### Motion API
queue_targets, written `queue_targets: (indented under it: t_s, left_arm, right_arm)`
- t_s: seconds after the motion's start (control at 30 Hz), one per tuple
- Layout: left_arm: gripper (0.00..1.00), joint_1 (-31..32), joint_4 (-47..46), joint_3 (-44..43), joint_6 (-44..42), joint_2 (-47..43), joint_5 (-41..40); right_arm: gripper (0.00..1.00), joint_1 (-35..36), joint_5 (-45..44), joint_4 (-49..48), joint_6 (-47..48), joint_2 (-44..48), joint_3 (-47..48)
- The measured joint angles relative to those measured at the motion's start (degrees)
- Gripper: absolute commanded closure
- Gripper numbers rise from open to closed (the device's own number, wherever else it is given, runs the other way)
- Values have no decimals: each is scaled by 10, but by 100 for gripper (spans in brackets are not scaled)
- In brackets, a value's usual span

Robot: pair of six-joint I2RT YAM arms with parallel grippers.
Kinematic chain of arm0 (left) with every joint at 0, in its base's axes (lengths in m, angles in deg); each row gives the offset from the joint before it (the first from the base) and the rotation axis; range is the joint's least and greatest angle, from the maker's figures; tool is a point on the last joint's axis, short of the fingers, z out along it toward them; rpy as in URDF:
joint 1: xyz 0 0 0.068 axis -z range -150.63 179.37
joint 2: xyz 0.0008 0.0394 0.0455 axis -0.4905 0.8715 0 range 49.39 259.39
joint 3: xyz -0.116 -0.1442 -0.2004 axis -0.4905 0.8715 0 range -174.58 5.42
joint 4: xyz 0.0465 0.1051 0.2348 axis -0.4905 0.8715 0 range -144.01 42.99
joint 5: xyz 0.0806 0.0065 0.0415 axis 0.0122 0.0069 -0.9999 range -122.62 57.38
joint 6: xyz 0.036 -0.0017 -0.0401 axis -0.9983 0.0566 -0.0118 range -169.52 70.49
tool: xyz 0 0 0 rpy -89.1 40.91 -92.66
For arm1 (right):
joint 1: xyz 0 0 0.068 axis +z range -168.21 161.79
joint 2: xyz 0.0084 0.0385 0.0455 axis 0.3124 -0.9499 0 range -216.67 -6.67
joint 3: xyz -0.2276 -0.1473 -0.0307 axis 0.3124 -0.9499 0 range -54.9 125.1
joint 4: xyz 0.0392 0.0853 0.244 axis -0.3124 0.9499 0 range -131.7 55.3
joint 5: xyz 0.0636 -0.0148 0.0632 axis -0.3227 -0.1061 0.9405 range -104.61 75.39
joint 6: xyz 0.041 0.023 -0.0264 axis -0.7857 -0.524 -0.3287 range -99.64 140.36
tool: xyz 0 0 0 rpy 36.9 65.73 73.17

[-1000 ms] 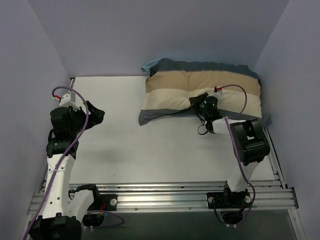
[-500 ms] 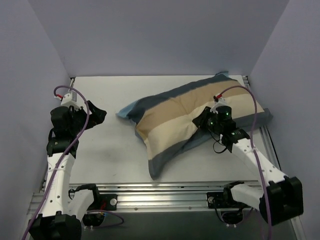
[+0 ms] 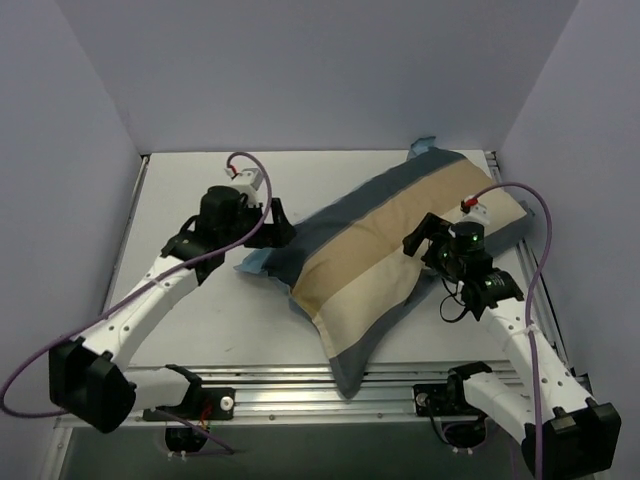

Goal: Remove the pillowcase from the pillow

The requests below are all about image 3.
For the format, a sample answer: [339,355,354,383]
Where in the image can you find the striped blue beige pillowcase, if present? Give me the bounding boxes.
[234,135,534,401]

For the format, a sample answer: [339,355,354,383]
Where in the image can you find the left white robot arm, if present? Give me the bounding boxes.
[48,186,296,433]

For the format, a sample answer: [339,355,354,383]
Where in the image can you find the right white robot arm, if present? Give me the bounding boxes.
[403,213,621,479]

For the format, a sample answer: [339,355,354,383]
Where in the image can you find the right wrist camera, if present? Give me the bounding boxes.
[460,196,490,226]

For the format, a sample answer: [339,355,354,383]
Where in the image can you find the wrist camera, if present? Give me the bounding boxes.
[460,196,490,226]
[225,167,264,195]

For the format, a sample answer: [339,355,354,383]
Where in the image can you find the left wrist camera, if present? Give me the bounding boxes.
[225,167,264,195]

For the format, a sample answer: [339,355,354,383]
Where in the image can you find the black looped wire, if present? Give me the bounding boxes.
[438,279,474,325]

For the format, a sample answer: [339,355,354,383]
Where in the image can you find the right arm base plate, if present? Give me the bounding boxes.
[412,383,483,417]

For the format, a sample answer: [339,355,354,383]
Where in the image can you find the aluminium rail frame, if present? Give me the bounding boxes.
[52,149,599,431]

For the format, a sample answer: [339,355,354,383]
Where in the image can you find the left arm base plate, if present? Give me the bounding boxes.
[142,386,236,422]

